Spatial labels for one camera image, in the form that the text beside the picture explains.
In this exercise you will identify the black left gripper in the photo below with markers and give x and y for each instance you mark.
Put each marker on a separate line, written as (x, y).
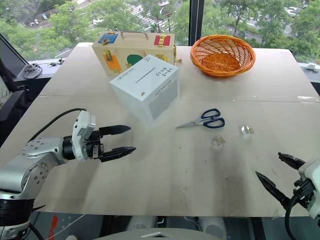
(93, 145)

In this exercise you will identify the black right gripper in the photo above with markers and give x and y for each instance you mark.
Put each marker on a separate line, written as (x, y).
(303, 191)

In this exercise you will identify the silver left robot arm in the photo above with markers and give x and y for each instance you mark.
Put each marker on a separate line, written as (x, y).
(37, 150)

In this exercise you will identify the white cardboard box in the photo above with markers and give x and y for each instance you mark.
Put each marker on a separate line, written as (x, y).
(140, 95)

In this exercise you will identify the pale grey rounded shape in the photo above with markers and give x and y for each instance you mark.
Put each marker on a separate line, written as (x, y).
(212, 226)

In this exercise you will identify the wooden latch puzzle box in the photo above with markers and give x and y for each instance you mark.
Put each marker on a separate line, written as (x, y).
(135, 47)

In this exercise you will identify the silver robot torso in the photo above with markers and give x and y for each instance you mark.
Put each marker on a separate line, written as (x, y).
(125, 237)

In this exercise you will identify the small key bunch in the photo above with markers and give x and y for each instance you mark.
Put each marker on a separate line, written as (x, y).
(56, 63)

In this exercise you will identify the small white device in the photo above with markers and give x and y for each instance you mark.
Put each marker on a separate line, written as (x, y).
(312, 66)

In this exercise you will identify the orange woven basket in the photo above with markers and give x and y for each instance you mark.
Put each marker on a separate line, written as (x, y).
(222, 72)

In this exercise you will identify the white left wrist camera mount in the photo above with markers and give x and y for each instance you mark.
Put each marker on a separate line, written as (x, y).
(80, 135)

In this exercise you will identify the dark window frame post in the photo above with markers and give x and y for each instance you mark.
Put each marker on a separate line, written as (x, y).
(195, 22)

